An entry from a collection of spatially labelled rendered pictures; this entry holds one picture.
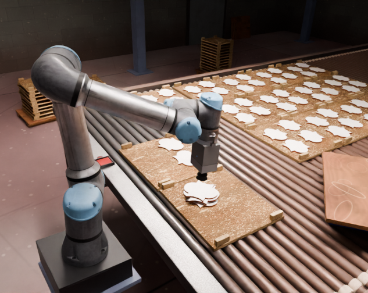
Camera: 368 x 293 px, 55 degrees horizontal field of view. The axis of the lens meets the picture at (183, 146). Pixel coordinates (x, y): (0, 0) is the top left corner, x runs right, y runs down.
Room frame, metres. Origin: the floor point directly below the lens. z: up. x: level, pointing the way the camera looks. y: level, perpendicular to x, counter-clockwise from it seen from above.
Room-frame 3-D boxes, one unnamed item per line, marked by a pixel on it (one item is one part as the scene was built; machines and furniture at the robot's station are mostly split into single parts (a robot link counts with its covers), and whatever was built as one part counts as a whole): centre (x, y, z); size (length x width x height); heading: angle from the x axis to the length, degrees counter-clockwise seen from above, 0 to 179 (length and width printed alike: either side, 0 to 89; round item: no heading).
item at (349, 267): (1.60, -0.11, 0.90); 1.95 x 0.05 x 0.05; 33
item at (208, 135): (1.07, -0.08, 1.31); 0.08 x 0.08 x 0.05
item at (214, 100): (1.08, -0.08, 1.39); 0.09 x 0.08 x 0.11; 99
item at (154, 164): (1.52, 0.08, 0.93); 0.41 x 0.35 x 0.02; 34
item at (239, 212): (1.18, -0.15, 0.93); 0.41 x 0.35 x 0.02; 33
